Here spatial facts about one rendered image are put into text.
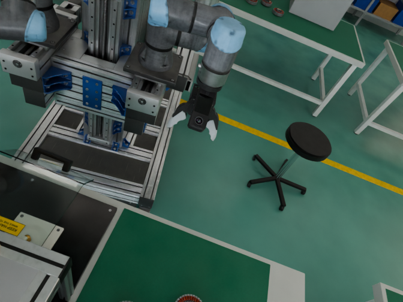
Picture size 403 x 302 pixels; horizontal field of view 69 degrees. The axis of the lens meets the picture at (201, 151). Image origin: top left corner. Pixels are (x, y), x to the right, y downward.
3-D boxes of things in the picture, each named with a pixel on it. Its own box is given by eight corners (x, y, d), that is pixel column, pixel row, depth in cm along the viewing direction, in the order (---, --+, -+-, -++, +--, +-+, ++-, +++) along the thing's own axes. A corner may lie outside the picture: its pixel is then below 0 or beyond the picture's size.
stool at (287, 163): (253, 149, 263) (283, 103, 223) (303, 169, 266) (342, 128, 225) (244, 197, 226) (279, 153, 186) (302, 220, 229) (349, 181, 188)
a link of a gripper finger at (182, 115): (170, 117, 92) (193, 104, 87) (167, 130, 88) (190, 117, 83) (164, 111, 90) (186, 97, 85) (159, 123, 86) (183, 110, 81)
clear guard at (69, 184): (17, 149, 86) (13, 136, 82) (93, 180, 87) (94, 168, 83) (-85, 252, 64) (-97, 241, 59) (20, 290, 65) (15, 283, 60)
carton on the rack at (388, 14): (370, 6, 581) (378, -5, 566) (386, 13, 582) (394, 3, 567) (372, 13, 554) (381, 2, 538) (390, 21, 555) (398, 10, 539)
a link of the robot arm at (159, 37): (146, 30, 123) (151, -3, 113) (177, 38, 126) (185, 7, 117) (143, 45, 116) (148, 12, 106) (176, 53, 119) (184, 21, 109)
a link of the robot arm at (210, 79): (229, 78, 71) (197, 68, 70) (223, 93, 74) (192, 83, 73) (231, 62, 76) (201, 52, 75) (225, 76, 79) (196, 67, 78)
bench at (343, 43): (161, 12, 375) (173, -54, 320) (316, 78, 384) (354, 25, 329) (132, 43, 313) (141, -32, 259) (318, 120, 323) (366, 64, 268)
